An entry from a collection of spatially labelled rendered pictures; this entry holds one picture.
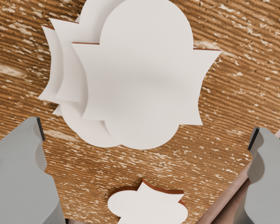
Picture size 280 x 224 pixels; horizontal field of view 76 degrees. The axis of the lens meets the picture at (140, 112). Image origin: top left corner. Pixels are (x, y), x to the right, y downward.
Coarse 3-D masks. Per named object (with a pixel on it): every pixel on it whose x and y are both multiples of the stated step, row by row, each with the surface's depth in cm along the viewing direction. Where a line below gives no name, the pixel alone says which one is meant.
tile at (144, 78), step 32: (128, 0) 13; (160, 0) 12; (128, 32) 14; (160, 32) 14; (96, 64) 15; (128, 64) 15; (160, 64) 15; (192, 64) 15; (96, 96) 16; (128, 96) 16; (160, 96) 16; (192, 96) 16; (128, 128) 18; (160, 128) 18
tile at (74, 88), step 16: (96, 0) 13; (112, 0) 13; (80, 16) 14; (96, 16) 14; (64, 32) 14; (80, 32) 14; (96, 32) 14; (64, 48) 15; (64, 64) 16; (80, 64) 16; (64, 80) 16; (80, 80) 16; (64, 96) 17; (80, 96) 17; (80, 112) 18; (96, 128) 19
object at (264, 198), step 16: (256, 128) 10; (256, 144) 10; (272, 144) 9; (256, 160) 8; (272, 160) 8; (256, 176) 8; (272, 176) 7; (256, 192) 6; (272, 192) 7; (240, 208) 6; (256, 208) 6; (272, 208) 6
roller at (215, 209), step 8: (240, 176) 29; (232, 184) 30; (240, 184) 30; (224, 192) 31; (232, 192) 31; (216, 200) 33; (224, 200) 32; (208, 208) 34; (216, 208) 33; (208, 216) 35
